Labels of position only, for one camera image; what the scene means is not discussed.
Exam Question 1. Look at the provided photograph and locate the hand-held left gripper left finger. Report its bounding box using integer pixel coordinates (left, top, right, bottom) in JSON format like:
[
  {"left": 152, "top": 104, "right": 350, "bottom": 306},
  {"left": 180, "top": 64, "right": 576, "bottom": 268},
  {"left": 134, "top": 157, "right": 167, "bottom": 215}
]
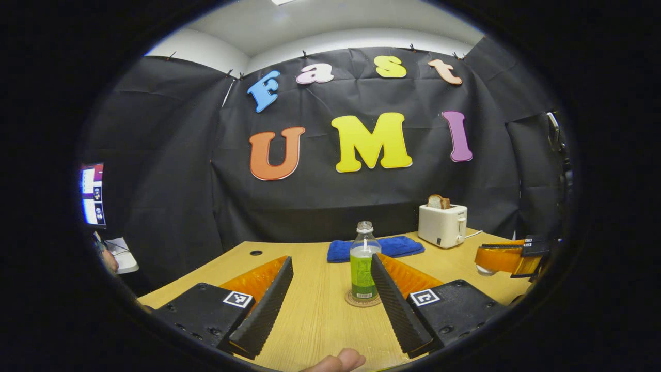
[{"left": 151, "top": 255, "right": 294, "bottom": 361}]

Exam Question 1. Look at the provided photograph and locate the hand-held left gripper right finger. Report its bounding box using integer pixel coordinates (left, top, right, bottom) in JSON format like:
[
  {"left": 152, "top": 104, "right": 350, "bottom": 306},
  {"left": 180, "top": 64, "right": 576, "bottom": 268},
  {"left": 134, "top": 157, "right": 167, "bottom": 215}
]
[{"left": 370, "top": 253, "right": 510, "bottom": 359}]

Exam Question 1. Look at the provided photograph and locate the round cork coaster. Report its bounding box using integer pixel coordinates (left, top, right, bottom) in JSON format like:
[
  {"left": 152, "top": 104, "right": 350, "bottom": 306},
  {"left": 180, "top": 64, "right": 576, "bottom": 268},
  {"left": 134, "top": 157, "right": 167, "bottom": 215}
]
[{"left": 344, "top": 289, "right": 383, "bottom": 308}]

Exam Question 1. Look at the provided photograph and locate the clear green label water bottle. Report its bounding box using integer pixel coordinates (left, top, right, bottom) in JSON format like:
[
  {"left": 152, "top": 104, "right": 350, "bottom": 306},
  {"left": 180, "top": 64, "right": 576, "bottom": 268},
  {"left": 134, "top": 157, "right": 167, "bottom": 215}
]
[{"left": 349, "top": 221, "right": 382, "bottom": 301}]

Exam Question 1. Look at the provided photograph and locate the blue folded towel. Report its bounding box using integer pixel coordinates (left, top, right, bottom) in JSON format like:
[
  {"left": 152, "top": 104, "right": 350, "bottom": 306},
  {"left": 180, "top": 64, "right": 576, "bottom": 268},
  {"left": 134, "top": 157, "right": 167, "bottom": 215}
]
[{"left": 326, "top": 235, "right": 426, "bottom": 264}]

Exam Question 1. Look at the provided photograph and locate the white toaster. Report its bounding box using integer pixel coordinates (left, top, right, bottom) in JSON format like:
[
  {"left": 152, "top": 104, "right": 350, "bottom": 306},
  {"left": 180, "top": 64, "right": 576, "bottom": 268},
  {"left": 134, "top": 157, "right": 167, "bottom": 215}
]
[{"left": 418, "top": 204, "right": 468, "bottom": 249}]

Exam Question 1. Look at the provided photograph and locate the metal stand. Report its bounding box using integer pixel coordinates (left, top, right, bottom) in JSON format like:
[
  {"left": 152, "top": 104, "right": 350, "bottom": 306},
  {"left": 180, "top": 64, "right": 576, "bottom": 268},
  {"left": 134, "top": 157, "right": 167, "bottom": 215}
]
[{"left": 546, "top": 110, "right": 573, "bottom": 207}]

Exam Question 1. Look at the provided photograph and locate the white side table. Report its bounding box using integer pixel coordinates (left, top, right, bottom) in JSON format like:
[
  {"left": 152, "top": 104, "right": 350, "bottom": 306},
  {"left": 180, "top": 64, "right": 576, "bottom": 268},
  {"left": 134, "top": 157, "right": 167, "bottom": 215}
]
[{"left": 103, "top": 237, "right": 140, "bottom": 275}]

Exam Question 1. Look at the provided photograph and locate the computer monitor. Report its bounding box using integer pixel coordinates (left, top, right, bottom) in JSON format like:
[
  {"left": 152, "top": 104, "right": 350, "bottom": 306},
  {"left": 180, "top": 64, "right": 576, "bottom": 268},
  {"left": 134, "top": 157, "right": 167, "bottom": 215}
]
[{"left": 79, "top": 163, "right": 107, "bottom": 229}]

